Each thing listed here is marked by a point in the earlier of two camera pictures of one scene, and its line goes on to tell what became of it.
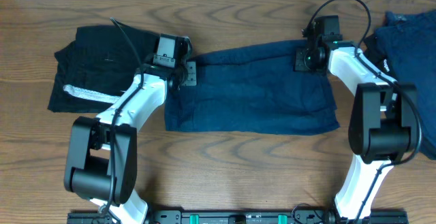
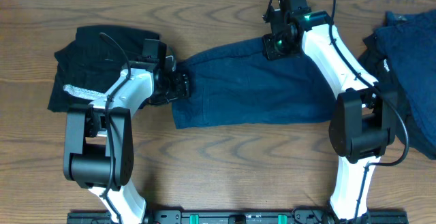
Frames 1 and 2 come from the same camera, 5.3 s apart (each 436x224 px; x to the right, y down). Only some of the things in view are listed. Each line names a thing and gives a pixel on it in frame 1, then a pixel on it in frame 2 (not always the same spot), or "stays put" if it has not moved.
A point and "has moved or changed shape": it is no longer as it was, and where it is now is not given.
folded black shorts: [92, 70] stays put
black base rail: [298, 216] stays put
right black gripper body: [301, 60] to [270, 47]
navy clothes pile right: [409, 41] stays put
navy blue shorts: [252, 90] has moved or changed shape
